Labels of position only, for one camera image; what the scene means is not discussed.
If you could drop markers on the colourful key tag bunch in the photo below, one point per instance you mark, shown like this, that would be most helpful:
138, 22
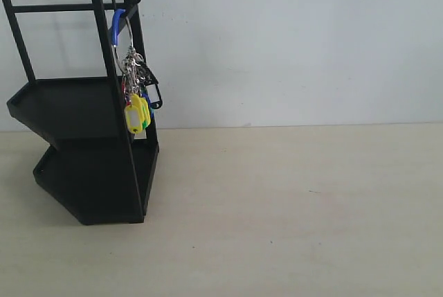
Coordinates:
140, 87

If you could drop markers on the black two-tier shelf rack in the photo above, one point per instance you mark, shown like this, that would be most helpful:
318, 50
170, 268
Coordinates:
94, 167

